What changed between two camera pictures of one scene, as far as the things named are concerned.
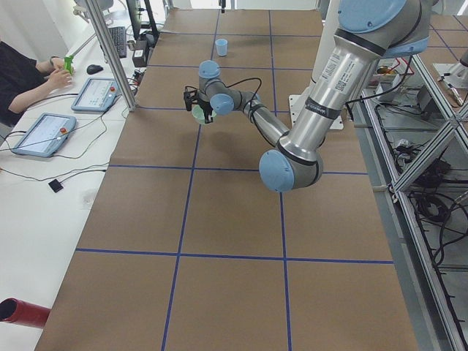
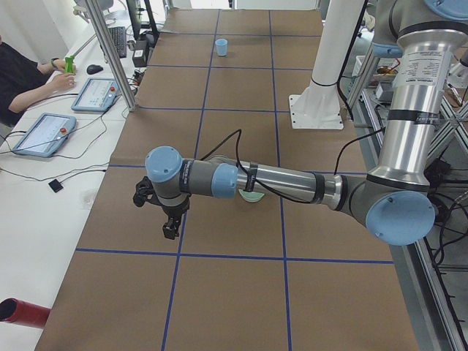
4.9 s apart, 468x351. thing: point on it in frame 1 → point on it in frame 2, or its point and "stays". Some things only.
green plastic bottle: (68, 63) stays
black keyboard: (118, 35) stays
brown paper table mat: (186, 248) stays
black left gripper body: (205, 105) → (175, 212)
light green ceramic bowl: (199, 113) → (251, 196)
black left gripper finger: (190, 96) → (145, 193)
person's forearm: (21, 102) stays
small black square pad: (55, 186) stays
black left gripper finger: (207, 109) → (171, 228)
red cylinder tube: (17, 311) stays
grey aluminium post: (119, 78) stays
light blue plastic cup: (221, 47) stays
